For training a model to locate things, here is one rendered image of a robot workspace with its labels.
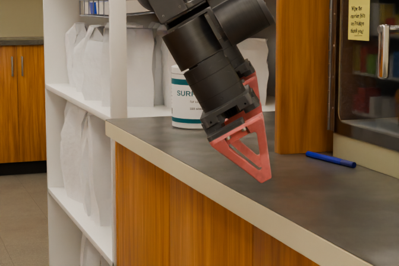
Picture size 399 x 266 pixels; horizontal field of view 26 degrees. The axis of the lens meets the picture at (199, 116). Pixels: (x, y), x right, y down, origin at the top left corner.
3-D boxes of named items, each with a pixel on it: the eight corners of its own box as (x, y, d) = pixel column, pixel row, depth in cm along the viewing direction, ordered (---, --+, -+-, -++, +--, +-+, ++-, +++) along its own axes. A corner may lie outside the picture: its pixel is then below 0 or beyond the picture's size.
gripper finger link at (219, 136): (290, 158, 104) (252, 91, 104) (293, 170, 97) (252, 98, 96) (240, 185, 105) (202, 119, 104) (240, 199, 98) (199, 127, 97)
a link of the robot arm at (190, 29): (159, 28, 106) (154, 30, 100) (208, 0, 105) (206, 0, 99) (187, 78, 106) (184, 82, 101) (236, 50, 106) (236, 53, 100)
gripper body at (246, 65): (252, 66, 158) (232, 31, 157) (252, 71, 148) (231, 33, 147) (221, 84, 159) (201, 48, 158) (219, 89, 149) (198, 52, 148)
